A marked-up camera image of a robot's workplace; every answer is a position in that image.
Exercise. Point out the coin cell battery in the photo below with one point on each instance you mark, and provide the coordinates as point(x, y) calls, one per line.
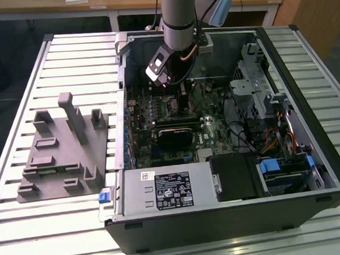
point(209, 87)

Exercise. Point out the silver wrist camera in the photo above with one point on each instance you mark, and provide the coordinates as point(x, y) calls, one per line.
point(205, 44)

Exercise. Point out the wooden desk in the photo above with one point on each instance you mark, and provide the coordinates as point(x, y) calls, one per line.
point(257, 0)

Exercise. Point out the black expansion slot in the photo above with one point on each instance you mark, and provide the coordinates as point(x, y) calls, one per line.
point(169, 162)

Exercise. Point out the grey power supply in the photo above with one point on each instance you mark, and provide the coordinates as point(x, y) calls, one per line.
point(139, 193)

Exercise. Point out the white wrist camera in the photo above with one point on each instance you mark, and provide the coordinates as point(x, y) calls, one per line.
point(152, 72)

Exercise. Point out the silver chipset heatsink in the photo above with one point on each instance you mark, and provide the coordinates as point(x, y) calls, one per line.
point(206, 154)

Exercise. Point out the black plastic shroud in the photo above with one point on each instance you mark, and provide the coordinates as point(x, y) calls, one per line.
point(236, 178)

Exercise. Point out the hard disk in blue carrier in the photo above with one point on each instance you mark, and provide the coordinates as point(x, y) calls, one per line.
point(269, 166)

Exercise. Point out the black graphics card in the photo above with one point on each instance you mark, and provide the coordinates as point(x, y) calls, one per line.
point(175, 138)

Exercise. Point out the black open PC case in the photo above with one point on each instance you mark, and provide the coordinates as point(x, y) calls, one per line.
point(193, 230)

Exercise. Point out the green motherboard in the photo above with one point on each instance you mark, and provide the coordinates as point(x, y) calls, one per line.
point(213, 130)

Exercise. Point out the blue case latch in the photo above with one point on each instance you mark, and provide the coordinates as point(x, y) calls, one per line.
point(104, 195)

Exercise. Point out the grey parts rack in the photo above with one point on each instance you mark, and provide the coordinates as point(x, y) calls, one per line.
point(70, 156)

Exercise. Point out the silver metal drive cage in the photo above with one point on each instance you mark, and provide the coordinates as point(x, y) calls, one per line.
point(244, 88)

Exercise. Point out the CPU socket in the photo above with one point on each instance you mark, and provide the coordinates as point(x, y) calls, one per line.
point(169, 116)

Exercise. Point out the wooden cabinet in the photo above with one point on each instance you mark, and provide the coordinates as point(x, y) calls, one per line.
point(319, 14)

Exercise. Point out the green RAM stick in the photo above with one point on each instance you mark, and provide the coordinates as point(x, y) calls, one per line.
point(51, 170)

